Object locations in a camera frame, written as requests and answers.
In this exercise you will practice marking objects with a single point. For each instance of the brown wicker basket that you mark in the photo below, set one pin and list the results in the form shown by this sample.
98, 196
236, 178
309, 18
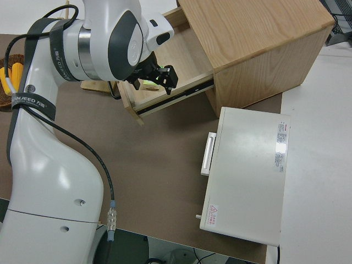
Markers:
5, 103

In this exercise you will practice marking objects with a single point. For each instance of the brown table mat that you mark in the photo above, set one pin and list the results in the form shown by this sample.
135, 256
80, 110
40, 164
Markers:
154, 170

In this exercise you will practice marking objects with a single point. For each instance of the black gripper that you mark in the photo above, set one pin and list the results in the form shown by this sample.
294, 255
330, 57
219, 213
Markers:
148, 72

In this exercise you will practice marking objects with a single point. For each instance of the light wooden cabinet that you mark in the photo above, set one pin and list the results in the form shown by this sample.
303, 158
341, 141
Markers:
261, 35

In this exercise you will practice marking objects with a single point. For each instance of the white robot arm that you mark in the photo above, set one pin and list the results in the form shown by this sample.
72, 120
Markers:
49, 170

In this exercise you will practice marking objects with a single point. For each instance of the white oven appliance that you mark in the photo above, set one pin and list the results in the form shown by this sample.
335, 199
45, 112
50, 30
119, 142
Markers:
247, 170

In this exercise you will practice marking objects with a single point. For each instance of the light wooden drawer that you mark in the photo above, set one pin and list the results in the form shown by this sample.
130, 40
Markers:
181, 55

